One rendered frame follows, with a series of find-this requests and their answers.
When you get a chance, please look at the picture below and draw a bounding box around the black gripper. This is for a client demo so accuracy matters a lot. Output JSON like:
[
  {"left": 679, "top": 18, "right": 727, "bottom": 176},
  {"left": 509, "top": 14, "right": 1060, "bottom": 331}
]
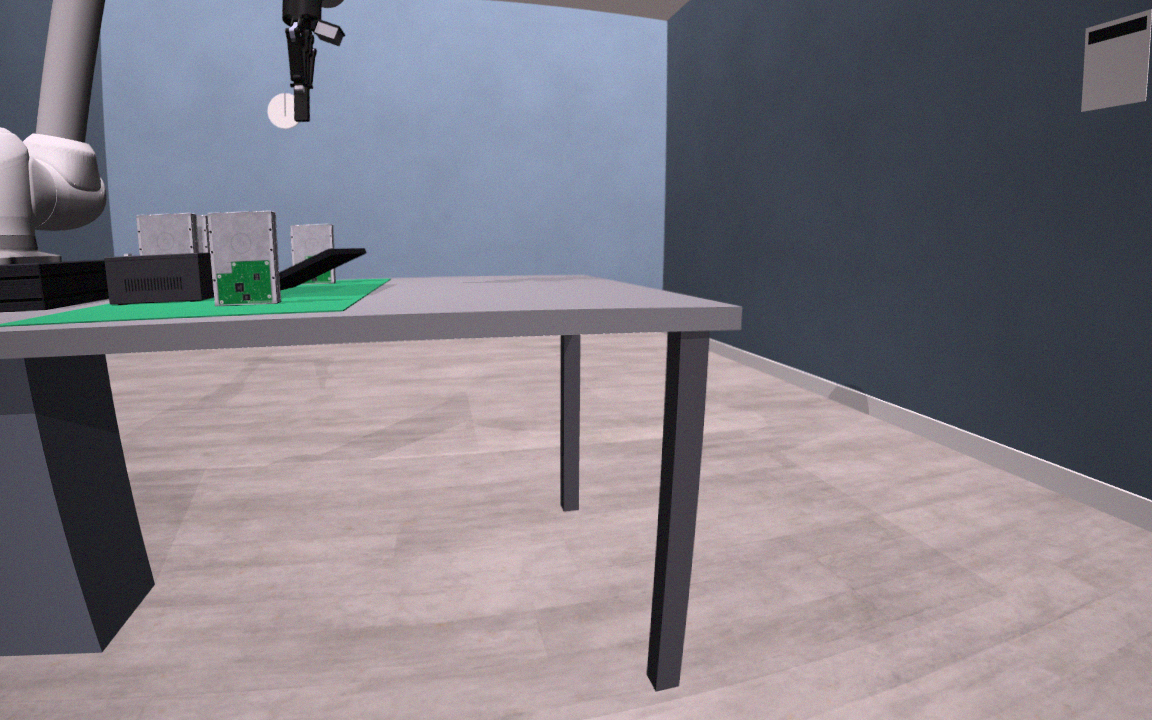
[{"left": 282, "top": 0, "right": 323, "bottom": 122}]

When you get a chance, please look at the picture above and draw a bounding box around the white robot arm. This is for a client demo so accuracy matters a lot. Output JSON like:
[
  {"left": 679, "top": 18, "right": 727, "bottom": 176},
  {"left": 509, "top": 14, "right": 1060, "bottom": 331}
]
[{"left": 0, "top": 0, "right": 107, "bottom": 265}]

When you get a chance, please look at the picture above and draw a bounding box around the green flat mat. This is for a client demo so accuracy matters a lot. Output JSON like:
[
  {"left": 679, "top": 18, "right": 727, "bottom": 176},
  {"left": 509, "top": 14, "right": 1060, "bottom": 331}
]
[{"left": 0, "top": 279, "right": 391, "bottom": 327}]

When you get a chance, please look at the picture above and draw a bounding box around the black-framed status screen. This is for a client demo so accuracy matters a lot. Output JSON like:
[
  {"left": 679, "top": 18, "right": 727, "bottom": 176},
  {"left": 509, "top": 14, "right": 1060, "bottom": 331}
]
[{"left": 279, "top": 248, "right": 367, "bottom": 290}]

